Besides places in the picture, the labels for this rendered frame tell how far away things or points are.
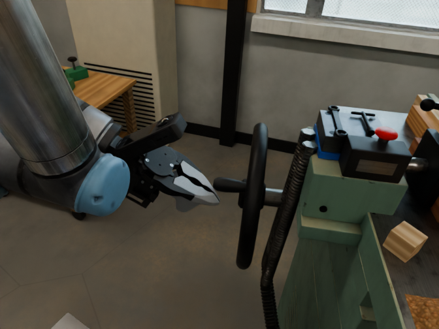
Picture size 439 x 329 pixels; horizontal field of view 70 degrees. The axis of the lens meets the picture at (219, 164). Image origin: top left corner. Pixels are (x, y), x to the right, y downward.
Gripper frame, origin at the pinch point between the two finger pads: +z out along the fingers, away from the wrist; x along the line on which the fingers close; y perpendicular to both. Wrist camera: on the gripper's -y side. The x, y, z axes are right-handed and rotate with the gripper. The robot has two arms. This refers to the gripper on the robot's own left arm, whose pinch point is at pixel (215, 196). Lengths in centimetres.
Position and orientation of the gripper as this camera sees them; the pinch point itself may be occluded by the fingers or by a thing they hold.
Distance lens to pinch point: 53.6
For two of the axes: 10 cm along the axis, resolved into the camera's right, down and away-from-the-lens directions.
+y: -5.5, 6.2, 5.6
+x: -1.5, 5.8, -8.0
